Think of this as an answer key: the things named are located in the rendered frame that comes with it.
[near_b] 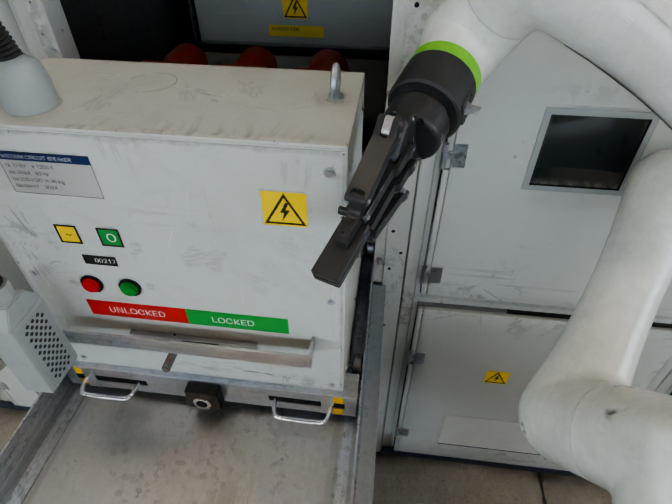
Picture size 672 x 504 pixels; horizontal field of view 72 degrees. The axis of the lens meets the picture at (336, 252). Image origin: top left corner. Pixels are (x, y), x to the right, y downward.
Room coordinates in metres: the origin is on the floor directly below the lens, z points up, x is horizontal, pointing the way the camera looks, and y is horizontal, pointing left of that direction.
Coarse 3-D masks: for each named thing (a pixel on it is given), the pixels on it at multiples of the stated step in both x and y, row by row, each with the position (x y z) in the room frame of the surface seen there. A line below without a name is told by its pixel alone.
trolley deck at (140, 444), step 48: (384, 288) 0.76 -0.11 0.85; (96, 432) 0.41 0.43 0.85; (144, 432) 0.41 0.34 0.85; (192, 432) 0.41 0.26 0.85; (240, 432) 0.41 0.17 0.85; (288, 432) 0.41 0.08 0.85; (336, 432) 0.41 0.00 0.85; (48, 480) 0.33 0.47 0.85; (96, 480) 0.33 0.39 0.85; (144, 480) 0.33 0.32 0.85; (192, 480) 0.33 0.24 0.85; (240, 480) 0.33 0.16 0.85; (288, 480) 0.33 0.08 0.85
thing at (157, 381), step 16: (96, 368) 0.49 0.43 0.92; (112, 368) 0.49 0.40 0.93; (128, 368) 0.49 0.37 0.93; (144, 368) 0.49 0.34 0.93; (112, 384) 0.49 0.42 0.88; (128, 384) 0.48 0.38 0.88; (144, 384) 0.48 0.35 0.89; (160, 384) 0.47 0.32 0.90; (176, 384) 0.47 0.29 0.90; (224, 384) 0.46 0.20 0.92; (240, 384) 0.46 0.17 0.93; (256, 384) 0.46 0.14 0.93; (272, 384) 0.46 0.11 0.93; (352, 384) 0.46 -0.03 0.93; (224, 400) 0.46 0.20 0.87; (240, 400) 0.45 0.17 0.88; (256, 400) 0.45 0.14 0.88; (272, 400) 0.45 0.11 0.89; (288, 400) 0.44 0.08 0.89; (304, 400) 0.44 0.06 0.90; (320, 400) 0.44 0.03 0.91; (352, 400) 0.43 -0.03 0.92
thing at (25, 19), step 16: (0, 0) 0.85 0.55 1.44; (16, 0) 0.84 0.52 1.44; (0, 16) 0.84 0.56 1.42; (16, 32) 0.85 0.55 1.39; (32, 32) 0.85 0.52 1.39; (32, 48) 0.84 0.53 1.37; (0, 240) 0.68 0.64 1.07; (0, 256) 0.66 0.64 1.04; (0, 272) 0.65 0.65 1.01; (16, 272) 0.67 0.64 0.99; (16, 288) 0.66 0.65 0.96; (0, 368) 0.54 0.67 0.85
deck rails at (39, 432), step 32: (352, 352) 0.58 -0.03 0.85; (64, 384) 0.49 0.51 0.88; (32, 416) 0.41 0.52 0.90; (64, 416) 0.44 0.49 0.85; (352, 416) 0.44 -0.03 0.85; (32, 448) 0.37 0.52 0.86; (352, 448) 0.38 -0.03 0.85; (0, 480) 0.31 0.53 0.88; (32, 480) 0.32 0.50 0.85; (352, 480) 0.30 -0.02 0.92
